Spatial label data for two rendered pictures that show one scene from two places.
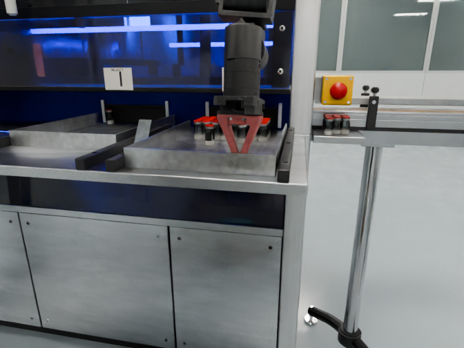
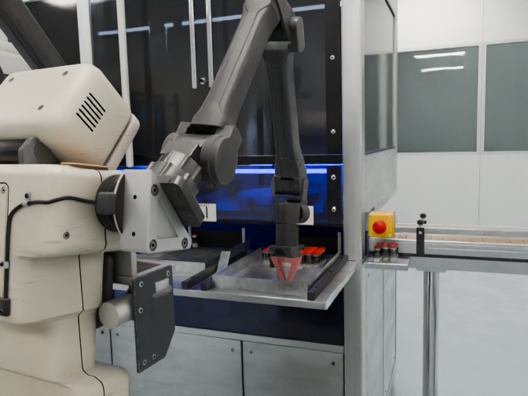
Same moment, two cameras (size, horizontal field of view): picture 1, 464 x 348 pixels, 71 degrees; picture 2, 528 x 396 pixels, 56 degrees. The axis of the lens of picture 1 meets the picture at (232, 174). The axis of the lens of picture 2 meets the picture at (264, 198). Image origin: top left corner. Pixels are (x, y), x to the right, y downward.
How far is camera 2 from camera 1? 74 cm
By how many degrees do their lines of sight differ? 14
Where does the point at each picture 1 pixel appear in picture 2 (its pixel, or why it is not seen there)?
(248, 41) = (289, 213)
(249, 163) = (291, 287)
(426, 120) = (468, 249)
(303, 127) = (355, 254)
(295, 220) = (354, 337)
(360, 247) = (427, 370)
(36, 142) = not seen: hidden behind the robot
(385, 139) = (435, 265)
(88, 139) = (185, 265)
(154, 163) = (231, 286)
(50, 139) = not seen: hidden behind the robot
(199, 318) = not seen: outside the picture
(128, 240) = (205, 353)
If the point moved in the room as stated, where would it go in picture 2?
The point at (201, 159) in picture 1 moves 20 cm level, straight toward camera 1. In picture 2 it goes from (262, 284) to (254, 311)
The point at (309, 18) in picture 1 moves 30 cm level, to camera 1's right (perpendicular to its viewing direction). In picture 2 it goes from (353, 170) to (458, 169)
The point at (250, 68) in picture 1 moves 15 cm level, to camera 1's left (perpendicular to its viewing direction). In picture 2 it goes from (290, 229) to (230, 229)
